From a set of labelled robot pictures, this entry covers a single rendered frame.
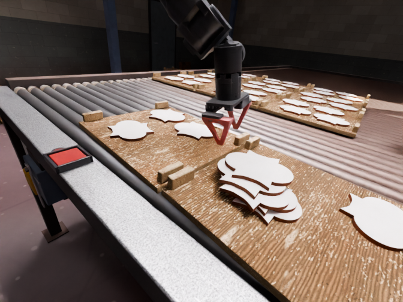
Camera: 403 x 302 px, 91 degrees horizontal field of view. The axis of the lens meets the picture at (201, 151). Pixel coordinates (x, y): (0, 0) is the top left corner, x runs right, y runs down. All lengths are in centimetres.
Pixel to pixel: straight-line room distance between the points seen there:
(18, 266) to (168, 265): 137
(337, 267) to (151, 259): 26
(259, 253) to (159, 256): 14
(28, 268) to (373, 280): 153
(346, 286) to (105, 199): 39
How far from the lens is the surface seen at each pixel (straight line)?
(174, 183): 38
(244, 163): 42
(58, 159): 54
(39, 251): 164
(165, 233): 35
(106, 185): 45
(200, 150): 53
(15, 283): 157
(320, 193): 49
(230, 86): 44
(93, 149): 59
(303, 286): 32
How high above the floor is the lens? 119
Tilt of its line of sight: 29 degrees down
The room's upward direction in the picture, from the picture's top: 6 degrees clockwise
